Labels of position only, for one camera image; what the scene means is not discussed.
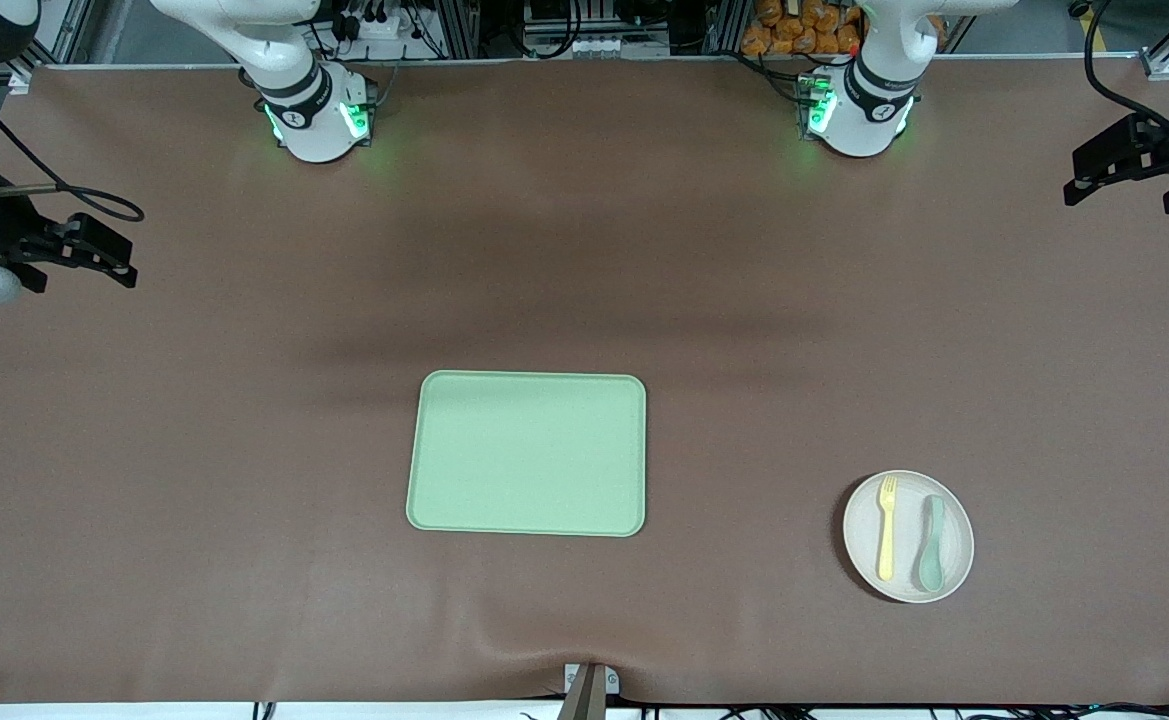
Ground yellow plastic fork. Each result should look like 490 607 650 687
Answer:
877 475 898 582

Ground pale green plastic spoon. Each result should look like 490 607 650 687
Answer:
916 494 946 593

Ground round beige plate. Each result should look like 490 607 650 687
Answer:
842 470 975 604

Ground brown table mat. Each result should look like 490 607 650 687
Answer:
0 55 1169 706

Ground orange packaged items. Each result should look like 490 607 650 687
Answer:
741 0 947 57

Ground white power strip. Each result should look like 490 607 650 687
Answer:
339 8 415 43

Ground light green rectangular tray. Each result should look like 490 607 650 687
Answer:
406 370 648 538

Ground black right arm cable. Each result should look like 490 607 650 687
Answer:
0 62 146 223

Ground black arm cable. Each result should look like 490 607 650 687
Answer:
1083 0 1169 153
0 62 146 223

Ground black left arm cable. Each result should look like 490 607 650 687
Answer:
1083 0 1169 153

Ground aluminium frame rack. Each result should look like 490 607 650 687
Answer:
424 0 745 59

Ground metal clamp bracket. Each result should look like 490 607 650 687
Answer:
562 662 622 720

